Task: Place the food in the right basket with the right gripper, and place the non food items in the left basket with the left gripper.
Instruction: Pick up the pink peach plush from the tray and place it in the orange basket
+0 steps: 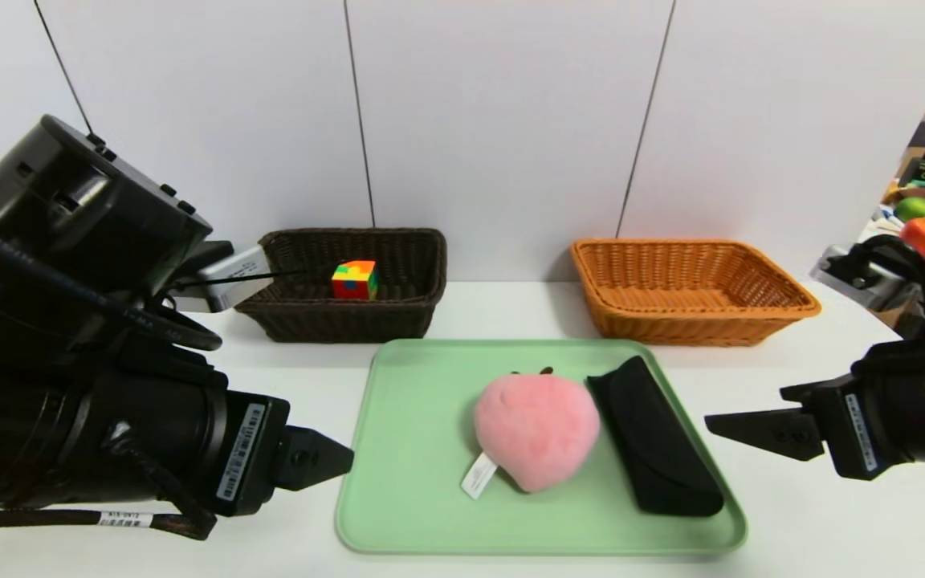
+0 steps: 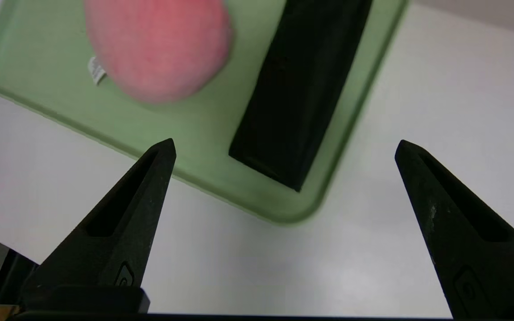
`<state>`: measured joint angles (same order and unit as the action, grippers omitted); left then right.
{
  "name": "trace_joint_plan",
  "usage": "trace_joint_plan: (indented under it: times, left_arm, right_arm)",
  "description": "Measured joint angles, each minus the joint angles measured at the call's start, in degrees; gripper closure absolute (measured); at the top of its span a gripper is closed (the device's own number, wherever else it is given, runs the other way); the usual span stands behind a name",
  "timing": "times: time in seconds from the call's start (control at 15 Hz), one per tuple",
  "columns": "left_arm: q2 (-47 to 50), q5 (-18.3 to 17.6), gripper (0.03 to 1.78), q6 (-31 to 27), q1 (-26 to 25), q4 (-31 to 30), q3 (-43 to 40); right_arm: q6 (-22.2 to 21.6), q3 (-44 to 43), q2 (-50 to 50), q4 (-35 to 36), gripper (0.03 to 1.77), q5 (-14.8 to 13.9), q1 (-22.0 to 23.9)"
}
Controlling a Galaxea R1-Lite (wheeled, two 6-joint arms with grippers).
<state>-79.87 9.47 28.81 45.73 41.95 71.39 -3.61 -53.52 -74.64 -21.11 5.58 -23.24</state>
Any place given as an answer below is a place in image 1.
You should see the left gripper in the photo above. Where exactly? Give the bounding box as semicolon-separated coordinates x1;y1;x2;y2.
96;368;355;518

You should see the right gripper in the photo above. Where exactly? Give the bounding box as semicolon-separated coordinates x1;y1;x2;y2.
703;342;925;481

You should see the black glasses case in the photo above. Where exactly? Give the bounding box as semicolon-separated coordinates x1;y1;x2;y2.
586;356;726;518

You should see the multicolour puzzle cube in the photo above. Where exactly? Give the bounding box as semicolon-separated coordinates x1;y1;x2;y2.
331;259;381;301

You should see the pink plush peach toy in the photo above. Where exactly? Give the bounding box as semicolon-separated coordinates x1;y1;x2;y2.
461;368;601;501

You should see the dark brown wicker basket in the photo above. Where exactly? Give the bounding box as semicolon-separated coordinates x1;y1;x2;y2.
234;229;448;344

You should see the orange wicker basket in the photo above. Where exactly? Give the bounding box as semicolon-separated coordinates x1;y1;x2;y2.
571;238;823;348

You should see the light green plastic tray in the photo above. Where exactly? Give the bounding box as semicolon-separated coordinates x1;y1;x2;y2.
335;338;749;556

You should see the white side table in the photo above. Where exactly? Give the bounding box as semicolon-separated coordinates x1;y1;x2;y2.
856;215;925;294

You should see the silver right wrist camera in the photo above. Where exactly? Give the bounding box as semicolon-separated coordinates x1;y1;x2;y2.
810;245;925;312

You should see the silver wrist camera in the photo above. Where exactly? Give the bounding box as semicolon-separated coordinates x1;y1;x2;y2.
173;241;272;314
810;245;925;312

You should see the thin black cable tie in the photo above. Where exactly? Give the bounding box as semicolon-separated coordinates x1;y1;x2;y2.
181;271;304;284

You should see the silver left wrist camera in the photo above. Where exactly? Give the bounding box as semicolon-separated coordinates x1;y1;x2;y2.
173;241;272;314

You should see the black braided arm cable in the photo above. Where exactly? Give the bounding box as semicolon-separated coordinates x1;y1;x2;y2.
0;506;218;541

